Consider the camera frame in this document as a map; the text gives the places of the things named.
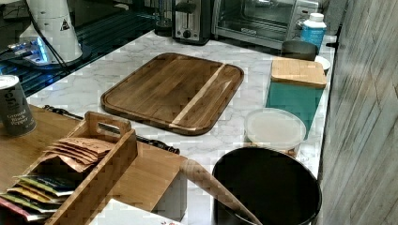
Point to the wooden spoon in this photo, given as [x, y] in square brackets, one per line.
[197, 174]

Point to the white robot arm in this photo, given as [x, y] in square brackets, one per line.
[50, 39]

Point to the silver toaster oven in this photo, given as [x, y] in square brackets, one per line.
[267, 23]

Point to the ground black pepper tin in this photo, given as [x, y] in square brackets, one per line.
[15, 112]

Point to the black utensil pot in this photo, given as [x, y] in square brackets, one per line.
[276, 188]

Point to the white lidded mug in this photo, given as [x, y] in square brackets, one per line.
[324, 62]

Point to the black toaster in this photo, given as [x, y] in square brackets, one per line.
[192, 20]

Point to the wooden tea bag tray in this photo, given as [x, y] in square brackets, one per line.
[94, 184]

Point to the blue bottle white cap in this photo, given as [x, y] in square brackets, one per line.
[313, 30]

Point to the brown tea packets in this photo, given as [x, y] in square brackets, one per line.
[78, 153]

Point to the black coffee maker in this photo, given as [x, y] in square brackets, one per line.
[163, 23]

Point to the wooden cutting board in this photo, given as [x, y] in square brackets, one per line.
[176, 92]

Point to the colourful tea packets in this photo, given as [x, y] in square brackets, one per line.
[36, 197]

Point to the teal canister bamboo lid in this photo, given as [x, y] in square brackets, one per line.
[296, 86]

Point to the grey metal cup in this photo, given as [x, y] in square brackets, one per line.
[298, 49]

